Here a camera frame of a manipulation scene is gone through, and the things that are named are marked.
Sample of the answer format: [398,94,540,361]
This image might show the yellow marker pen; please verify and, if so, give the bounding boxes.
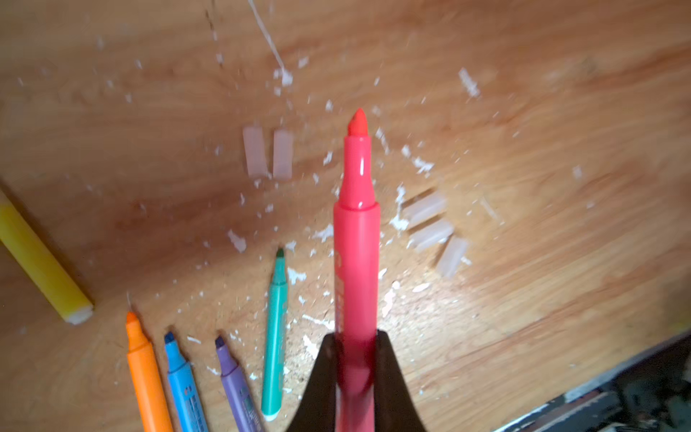
[1,193,95,325]

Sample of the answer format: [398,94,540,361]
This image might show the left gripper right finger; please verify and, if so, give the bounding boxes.
[374,330,426,432]

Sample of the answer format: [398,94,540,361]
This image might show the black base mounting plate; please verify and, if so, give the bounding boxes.
[500,332,690,431]

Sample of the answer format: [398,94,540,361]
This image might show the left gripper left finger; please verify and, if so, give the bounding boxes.
[287,333,338,432]

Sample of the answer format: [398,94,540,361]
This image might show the green marker pen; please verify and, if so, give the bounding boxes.
[261,248,288,422]

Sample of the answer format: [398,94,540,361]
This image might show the orange marker pen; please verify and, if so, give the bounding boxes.
[125,311,174,432]

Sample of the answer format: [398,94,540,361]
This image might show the pink marker pen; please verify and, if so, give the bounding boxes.
[333,109,381,431]

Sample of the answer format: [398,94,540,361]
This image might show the purple marker pen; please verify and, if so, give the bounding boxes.
[214,336,264,432]

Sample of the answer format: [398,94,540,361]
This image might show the blue marker pen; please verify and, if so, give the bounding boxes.
[164,331,209,432]

